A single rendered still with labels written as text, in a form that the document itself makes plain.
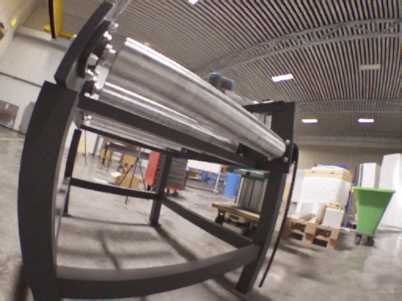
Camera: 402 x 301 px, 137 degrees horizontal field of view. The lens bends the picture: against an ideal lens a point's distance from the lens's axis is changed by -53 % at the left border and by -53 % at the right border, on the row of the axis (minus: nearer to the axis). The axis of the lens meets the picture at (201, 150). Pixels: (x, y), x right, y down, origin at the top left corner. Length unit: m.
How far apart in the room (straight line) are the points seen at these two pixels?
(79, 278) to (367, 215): 3.07
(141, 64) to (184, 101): 0.14
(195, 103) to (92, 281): 0.52
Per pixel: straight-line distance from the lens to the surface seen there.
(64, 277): 0.47
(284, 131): 0.97
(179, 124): 0.73
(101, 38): 0.39
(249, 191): 2.26
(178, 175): 3.59
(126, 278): 0.49
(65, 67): 0.32
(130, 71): 0.37
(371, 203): 2.97
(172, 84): 0.39
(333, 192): 4.01
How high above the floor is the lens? 0.66
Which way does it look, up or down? 7 degrees up
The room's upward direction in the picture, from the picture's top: 13 degrees clockwise
